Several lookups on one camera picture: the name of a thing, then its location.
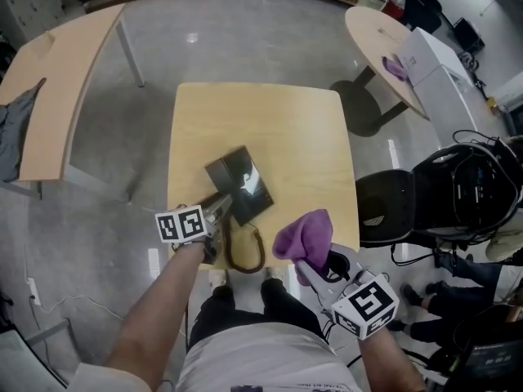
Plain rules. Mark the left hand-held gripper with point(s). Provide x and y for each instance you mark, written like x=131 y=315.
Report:
x=180 y=225

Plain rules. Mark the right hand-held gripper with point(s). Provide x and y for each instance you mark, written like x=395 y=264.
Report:
x=367 y=304

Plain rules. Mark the purple cloth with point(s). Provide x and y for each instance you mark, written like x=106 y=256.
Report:
x=304 y=235

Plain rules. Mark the person's left forearm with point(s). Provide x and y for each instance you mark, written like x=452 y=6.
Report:
x=155 y=308

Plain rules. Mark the person's right forearm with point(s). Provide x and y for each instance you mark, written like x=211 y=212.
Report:
x=388 y=362

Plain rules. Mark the person's right shoe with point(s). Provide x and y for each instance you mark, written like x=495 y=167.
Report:
x=274 y=274

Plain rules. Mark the person's shoe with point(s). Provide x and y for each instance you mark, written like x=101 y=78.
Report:
x=274 y=274
x=218 y=278

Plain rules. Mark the person's left shoe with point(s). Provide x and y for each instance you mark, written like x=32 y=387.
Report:
x=218 y=278

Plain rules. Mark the person's black trousers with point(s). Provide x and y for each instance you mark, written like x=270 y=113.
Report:
x=245 y=313

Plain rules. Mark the person's white shirt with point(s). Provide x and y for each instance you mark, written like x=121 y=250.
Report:
x=265 y=362

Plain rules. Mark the long wooden table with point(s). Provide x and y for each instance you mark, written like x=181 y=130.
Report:
x=61 y=88

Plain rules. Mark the white power strip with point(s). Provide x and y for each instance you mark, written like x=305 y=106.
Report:
x=33 y=290

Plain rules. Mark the tall white box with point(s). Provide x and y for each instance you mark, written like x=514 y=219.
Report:
x=453 y=100

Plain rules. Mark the small purple rag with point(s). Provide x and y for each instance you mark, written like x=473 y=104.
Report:
x=394 y=68

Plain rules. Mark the grey garment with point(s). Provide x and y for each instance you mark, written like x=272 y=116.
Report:
x=16 y=129

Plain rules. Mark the round wooden table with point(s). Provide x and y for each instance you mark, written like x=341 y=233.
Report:
x=372 y=35

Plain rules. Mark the black box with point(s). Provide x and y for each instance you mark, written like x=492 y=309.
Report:
x=468 y=35

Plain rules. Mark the square wooden pedestal table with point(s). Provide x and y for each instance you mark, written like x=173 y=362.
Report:
x=286 y=137

